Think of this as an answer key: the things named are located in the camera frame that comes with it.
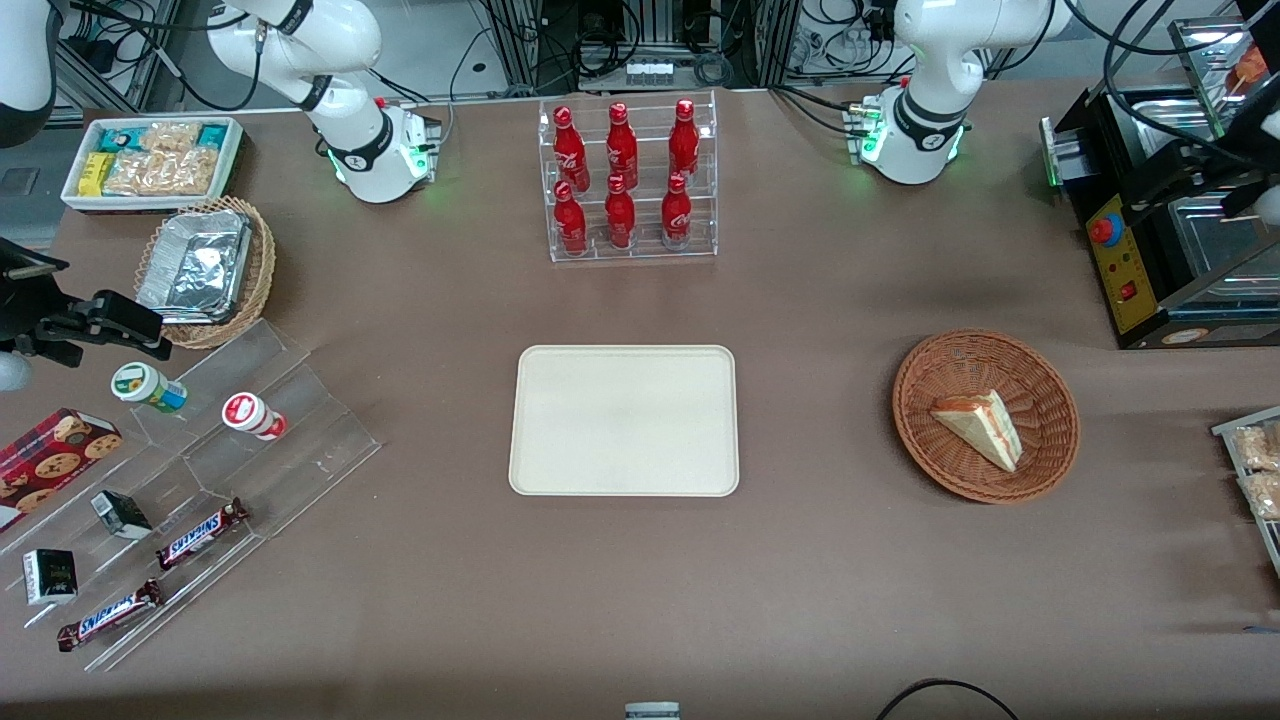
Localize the aluminium foil container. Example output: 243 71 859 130
136 209 254 327

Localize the grey metal snack tray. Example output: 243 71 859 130
1211 404 1280 578

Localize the small black white box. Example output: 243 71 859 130
23 549 79 607
91 490 154 542

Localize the red cola bottle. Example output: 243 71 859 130
668 98 701 187
553 180 588 256
553 106 590 193
606 102 640 191
661 172 693 248
604 175 637 251

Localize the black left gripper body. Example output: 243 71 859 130
1215 95 1280 216

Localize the brown wicker basket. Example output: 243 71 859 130
893 330 1081 504

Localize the steel oven tray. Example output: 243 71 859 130
1167 17 1280 139

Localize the cream plastic tray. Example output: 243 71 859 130
508 345 740 498

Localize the white snack bin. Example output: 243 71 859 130
62 117 246 215

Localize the brown Snickers bar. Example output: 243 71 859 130
156 498 250 572
57 579 165 653

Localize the clear bag of biscuits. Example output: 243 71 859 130
1238 471 1280 522
1231 424 1280 472

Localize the clear acrylic stepped display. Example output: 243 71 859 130
0 319 382 674

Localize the green label yogurt cup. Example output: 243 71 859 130
111 363 189 415

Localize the white power strip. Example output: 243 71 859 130
624 59 693 87

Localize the large clear cracker bag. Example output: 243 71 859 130
104 148 222 197

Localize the red label yogurt cup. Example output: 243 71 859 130
222 393 289 442

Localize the black yellow heating machine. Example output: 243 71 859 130
1039 20 1280 351

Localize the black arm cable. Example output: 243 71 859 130
1062 0 1280 166

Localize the red cookie box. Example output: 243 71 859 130
0 408 124 533

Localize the clear acrylic bottle rack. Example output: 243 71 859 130
538 90 719 264

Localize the black looped cable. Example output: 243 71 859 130
876 678 1022 720

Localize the light wicker basket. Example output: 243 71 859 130
134 196 277 351

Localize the small clear cracker bag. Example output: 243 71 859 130
140 122 203 154

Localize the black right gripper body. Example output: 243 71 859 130
0 238 98 366

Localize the plastic triangle sandwich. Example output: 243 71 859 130
930 389 1023 473

